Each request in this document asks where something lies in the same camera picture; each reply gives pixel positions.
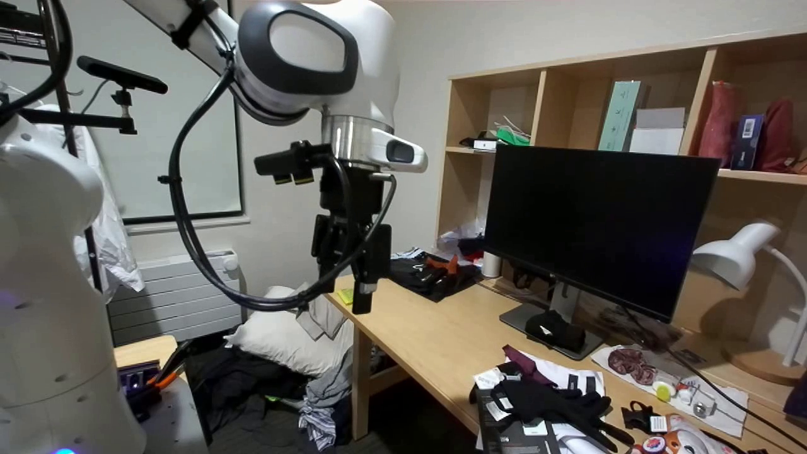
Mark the dark blue box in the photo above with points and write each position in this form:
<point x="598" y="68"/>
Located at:
<point x="746" y="141"/>

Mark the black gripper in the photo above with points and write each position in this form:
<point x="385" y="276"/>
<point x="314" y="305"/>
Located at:
<point x="364" y="242"/>

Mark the printed magazine page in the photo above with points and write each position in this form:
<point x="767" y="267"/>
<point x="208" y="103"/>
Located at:
<point x="632" y="363"/>

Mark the red fabric bag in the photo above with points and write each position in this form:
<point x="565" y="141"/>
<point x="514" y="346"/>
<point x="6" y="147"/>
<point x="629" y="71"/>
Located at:
<point x="719" y="121"/>
<point x="778" y="133"/>

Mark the teal book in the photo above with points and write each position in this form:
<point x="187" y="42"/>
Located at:
<point x="622" y="116"/>

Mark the wooden shelf hutch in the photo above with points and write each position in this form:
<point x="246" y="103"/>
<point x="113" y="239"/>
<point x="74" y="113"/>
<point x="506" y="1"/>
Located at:
<point x="540" y="102"/>

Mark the white paper roll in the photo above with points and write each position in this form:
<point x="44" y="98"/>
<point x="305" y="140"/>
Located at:
<point x="489" y="264"/>

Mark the white radiator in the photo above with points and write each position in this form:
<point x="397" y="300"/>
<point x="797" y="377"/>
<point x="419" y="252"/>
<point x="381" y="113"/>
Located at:
<point x="177" y="292"/>

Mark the yellow green packet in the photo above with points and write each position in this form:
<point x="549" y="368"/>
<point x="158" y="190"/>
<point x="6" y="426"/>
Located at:
<point x="348" y="296"/>

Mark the black computer monitor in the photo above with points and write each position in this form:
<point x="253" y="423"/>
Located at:
<point x="596" y="218"/>

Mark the small white box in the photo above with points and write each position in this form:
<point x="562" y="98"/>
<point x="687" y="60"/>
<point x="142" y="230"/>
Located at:
<point x="484" y="143"/>

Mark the wooden desk with drawers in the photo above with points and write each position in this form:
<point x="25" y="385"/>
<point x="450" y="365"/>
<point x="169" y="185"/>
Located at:
<point x="438" y="336"/>

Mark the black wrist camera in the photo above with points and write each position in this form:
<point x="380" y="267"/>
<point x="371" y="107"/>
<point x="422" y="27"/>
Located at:
<point x="291" y="161"/>

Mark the black gloves pile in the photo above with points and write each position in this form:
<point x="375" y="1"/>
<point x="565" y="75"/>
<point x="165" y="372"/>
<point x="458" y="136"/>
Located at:
<point x="555" y="403"/>

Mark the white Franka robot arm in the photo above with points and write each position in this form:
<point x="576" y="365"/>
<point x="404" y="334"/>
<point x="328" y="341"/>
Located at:
<point x="50" y="292"/>

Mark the black boom stand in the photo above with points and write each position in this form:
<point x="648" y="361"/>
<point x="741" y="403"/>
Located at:
<point x="116" y="73"/>

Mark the purple black clamp device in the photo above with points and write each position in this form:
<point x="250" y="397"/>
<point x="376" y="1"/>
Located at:
<point x="139" y="385"/>

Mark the white pillow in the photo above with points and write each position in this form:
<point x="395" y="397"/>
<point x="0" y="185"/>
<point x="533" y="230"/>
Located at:
<point x="269" y="336"/>

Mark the small black pouch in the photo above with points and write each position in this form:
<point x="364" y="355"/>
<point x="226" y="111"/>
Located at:
<point x="555" y="330"/>

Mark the yellow round tape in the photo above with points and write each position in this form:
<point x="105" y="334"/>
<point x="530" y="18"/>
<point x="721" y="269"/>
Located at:
<point x="663" y="392"/>

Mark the orange plastic bag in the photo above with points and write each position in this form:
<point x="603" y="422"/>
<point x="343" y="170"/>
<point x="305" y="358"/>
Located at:
<point x="441" y="264"/>

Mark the clear plastic bags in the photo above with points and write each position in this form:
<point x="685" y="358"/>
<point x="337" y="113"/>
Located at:
<point x="458" y="239"/>

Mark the white hanging garment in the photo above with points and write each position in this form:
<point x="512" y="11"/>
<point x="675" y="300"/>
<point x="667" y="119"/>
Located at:
<point x="113" y="242"/>

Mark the white board black frame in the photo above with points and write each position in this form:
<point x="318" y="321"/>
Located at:
<point x="139" y="176"/>

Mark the red round tin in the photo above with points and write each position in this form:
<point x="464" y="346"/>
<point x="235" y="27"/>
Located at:
<point x="653" y="443"/>

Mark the white flat box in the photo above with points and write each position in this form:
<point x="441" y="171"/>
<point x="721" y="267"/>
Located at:
<point x="659" y="128"/>

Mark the black binder clip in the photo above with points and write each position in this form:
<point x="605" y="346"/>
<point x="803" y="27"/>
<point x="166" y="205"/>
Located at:
<point x="641" y="417"/>

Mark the green plastic item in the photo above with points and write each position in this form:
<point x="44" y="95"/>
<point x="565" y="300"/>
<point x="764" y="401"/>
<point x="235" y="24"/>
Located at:
<point x="511" y="136"/>

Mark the black flat item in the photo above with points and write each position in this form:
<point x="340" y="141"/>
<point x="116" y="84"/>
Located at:
<point x="467" y="140"/>

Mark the white desk lamp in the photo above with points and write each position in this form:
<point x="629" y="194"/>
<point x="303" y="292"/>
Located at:
<point x="739" y="252"/>

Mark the black plastic bag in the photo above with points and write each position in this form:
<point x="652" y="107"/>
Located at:
<point x="419" y="281"/>

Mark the grey cloth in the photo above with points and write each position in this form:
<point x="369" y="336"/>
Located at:
<point x="324" y="317"/>

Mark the crumpled clothes pile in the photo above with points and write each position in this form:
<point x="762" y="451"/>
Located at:
<point x="324" y="403"/>

